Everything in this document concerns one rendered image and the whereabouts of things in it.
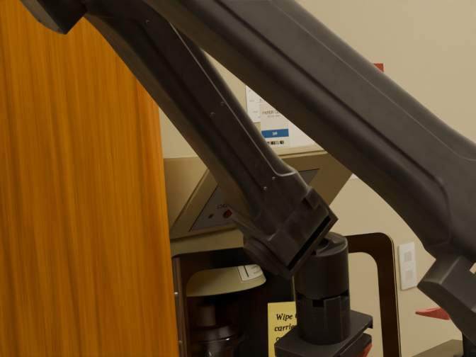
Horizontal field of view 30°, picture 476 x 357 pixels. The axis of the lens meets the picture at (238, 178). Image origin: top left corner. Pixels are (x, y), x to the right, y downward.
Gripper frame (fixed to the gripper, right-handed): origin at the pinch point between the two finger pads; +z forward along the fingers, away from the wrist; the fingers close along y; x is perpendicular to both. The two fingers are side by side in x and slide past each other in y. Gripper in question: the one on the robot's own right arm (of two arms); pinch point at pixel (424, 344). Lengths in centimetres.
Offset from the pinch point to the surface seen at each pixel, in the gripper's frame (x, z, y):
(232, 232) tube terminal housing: 26.3, 11.9, 20.4
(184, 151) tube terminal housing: 33.8, 12.0, 32.1
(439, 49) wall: -104, 55, 50
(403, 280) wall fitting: -77, 54, -9
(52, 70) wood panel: 48, 18, 43
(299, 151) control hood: 24.8, 0.5, 30.9
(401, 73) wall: -84, 55, 44
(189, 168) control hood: 40, 4, 30
